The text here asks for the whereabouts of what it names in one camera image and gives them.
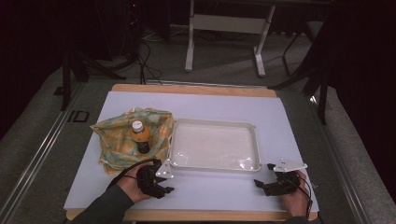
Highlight black metal stand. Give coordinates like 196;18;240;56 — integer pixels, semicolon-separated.
60;46;128;112
268;62;332;126

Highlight white plastic tray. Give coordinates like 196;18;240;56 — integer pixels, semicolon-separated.
168;118;262;174

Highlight white metal desk frame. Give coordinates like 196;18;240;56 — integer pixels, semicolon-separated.
184;0;276;77

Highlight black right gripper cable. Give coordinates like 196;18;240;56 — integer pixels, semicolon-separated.
290;174;314;222

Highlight dark chair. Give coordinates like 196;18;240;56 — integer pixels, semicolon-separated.
281;20;325;77

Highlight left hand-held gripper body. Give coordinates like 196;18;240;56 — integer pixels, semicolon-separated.
136;158;176;200

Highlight white table cover sheet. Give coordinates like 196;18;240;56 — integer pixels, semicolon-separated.
63;90;320;214

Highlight metal floor rail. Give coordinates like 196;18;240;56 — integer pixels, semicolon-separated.
0;81;89;224
307;94;372;224

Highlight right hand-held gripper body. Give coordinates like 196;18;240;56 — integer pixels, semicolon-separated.
263;159;309;197

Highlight yellow green patterned cloth bag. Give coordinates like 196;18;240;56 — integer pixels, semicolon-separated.
90;106;176;175

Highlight black floor bracket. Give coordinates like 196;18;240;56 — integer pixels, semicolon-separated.
66;109;91;123

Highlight black floor cables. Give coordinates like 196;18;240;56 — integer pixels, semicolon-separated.
135;39;164;86

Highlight dark curtain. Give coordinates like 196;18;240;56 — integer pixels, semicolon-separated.
0;0;113;141
311;0;396;203

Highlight orange drink bottle white cap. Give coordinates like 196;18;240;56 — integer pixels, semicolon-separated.
131;119;151;155

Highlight person's right hand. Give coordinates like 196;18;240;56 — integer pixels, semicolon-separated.
281;169;310;217

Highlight person's left hand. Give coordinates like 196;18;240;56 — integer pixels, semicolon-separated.
116;167;154;203

